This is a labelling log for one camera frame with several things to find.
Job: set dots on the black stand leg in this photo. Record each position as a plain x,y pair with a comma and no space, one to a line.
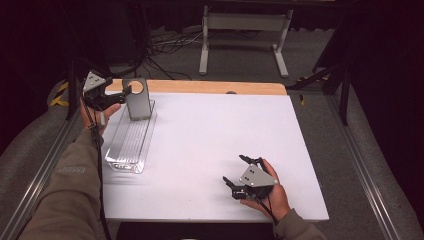
71,90
345,93

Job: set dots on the white board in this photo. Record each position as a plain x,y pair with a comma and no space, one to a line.
213,133

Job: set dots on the grey metal stand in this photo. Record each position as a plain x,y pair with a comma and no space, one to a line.
245,21

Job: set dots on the wooden table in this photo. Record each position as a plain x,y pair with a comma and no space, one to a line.
200,86

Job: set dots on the grey phone case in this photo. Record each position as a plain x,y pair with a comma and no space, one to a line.
138,101

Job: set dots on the person's left hand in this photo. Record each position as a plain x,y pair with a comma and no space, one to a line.
110,111

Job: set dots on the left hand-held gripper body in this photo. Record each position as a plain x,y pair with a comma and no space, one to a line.
94,81

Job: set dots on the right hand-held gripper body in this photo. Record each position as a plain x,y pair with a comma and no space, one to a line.
255,176

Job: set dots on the clear plastic tray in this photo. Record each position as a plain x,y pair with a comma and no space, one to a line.
131,143

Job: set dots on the aluminium floor rail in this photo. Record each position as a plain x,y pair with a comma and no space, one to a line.
363,170
36,181

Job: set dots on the yellow black floor tape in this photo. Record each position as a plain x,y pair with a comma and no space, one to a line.
61,88

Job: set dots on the person's right hand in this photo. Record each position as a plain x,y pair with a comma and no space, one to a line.
278,200

